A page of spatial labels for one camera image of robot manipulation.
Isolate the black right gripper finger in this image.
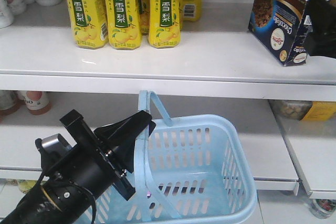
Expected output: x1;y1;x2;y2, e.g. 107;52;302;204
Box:
304;0;335;58

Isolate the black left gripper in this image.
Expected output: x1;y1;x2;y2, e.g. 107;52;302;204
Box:
60;110;156;200

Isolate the dark blue cookie box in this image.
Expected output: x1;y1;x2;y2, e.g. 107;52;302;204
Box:
248;0;313;66

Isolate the light blue plastic basket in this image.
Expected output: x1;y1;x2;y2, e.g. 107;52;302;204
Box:
78;90;258;224

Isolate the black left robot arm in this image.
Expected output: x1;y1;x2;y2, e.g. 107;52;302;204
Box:
3;110;156;223

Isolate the clear cookie tub yellow label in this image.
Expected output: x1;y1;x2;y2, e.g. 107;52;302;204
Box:
269;100;335;121

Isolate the white supermarket shelf unit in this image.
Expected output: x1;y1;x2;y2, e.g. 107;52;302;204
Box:
1;0;335;191

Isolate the peach drink bottle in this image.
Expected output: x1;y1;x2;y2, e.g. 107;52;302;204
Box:
19;91;51;115

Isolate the green tea bottle left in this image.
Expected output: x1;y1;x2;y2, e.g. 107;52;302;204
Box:
17;179;37;194

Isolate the brown tea bottle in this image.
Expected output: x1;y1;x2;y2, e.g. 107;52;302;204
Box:
1;90;20;115

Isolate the yellow pear drink bottle right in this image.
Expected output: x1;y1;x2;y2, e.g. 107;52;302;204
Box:
148;0;181;49

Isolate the yellow pear drink bottle left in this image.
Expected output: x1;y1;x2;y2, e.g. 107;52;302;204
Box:
66;0;108;49

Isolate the yellow pear drink bottle middle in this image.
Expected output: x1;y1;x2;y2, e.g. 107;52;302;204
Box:
105;0;142;50

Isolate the can lower right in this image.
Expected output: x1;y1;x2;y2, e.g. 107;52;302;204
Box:
309;199;335;219

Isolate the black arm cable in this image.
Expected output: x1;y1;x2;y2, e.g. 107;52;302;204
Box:
34;174;98;224

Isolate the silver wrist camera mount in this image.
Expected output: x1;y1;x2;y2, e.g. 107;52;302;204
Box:
41;134;72;157

